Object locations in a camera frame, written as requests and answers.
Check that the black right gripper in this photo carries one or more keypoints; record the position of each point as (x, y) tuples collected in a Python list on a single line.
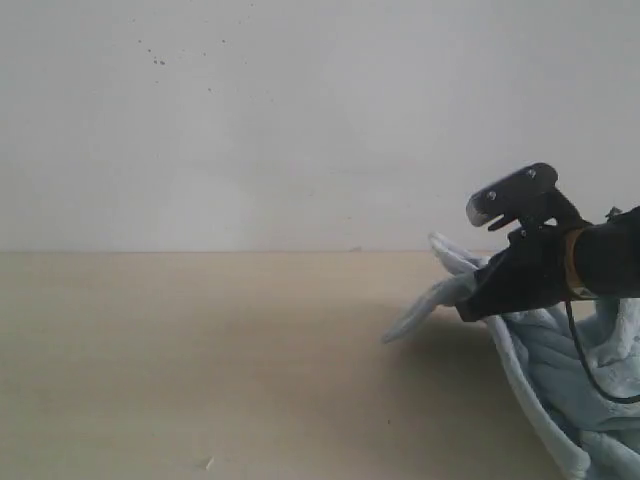
[(531, 275)]

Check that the light blue fleece towel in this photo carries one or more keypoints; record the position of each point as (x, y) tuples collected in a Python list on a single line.
[(588, 436)]

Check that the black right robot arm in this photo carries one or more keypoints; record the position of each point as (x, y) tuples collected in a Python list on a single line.
[(603, 260)]

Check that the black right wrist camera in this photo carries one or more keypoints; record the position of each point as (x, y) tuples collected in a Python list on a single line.
[(528, 195)]

